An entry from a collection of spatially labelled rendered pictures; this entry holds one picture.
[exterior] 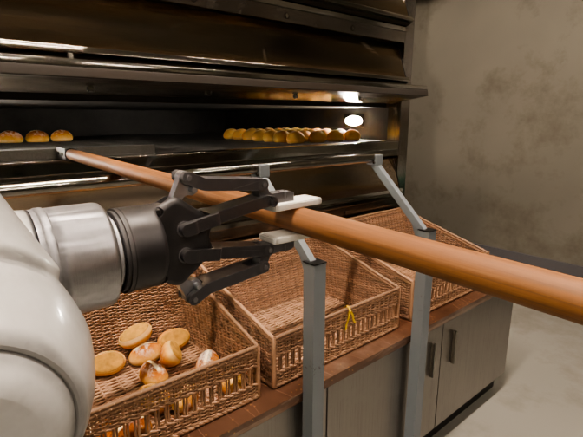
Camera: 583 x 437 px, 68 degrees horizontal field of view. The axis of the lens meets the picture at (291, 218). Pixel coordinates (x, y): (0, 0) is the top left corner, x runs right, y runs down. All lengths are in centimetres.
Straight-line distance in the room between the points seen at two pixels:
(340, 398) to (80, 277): 112
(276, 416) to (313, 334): 25
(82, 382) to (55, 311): 3
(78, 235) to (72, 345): 19
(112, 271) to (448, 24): 442
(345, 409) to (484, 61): 355
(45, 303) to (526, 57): 421
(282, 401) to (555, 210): 336
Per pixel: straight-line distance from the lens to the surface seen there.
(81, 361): 18
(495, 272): 35
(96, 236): 36
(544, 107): 419
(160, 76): 128
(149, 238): 38
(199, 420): 115
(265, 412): 119
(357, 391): 145
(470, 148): 443
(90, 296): 37
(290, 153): 172
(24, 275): 18
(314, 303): 108
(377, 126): 230
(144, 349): 138
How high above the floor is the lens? 130
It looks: 13 degrees down
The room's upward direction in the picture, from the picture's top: straight up
